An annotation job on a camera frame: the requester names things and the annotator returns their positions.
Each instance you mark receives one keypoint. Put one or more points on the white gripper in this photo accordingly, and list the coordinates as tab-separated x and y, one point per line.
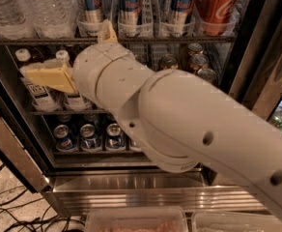
89	69

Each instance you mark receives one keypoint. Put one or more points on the clear water bottle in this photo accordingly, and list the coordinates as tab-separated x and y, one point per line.
13	22
54	19

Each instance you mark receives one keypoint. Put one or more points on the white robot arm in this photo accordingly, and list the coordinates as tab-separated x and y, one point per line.
175	117

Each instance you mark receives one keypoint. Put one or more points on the right front tea bottle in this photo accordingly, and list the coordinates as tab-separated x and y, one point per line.
75	101

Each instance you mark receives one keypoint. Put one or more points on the tea bottle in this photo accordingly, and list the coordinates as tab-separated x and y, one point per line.
43	98
75	101

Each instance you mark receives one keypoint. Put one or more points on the left front tea bottle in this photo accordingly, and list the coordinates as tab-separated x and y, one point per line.
43	98

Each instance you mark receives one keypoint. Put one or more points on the steel fridge door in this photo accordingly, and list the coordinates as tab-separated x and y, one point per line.
25	139

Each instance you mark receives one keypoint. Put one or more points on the stainless steel fridge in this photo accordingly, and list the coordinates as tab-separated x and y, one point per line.
247	59

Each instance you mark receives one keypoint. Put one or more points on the left Red Bull can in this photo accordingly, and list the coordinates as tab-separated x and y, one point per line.
96	11

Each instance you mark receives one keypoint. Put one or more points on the red bull can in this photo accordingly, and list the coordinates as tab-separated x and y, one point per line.
96	11
130	17
179	16

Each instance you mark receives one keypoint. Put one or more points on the middle Red Bull can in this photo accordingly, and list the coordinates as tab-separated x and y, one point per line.
130	17

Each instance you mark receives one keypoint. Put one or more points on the gold can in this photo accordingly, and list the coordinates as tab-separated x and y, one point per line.
208	75
168	61
197	62

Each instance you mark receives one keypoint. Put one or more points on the middle Pepsi can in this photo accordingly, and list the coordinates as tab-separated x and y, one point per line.
90	141

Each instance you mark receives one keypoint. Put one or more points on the pepsi can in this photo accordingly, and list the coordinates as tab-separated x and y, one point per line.
65	141
115	138
90	141

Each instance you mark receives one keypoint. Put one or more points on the left Pepsi can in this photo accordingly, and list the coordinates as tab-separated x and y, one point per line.
65	141

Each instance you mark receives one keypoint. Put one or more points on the right Pepsi can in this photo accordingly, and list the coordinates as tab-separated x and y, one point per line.
115	138

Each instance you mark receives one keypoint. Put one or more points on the front left silver can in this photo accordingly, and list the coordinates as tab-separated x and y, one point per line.
133	146

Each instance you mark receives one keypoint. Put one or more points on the right Red Bull can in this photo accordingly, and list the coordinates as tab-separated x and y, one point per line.
179	16

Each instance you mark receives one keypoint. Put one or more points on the front right gold can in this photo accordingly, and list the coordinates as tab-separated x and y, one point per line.
208	75

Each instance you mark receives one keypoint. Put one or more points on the red Coca-Cola can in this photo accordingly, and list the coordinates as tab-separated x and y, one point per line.
215	15

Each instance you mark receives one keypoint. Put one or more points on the left clear plastic bin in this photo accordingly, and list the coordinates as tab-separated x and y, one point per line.
139	219

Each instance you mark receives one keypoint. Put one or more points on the clear plastic bin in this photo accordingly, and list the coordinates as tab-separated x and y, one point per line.
234	222
139	219

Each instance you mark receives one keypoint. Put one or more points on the right clear plastic bin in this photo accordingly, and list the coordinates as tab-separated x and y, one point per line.
234	222

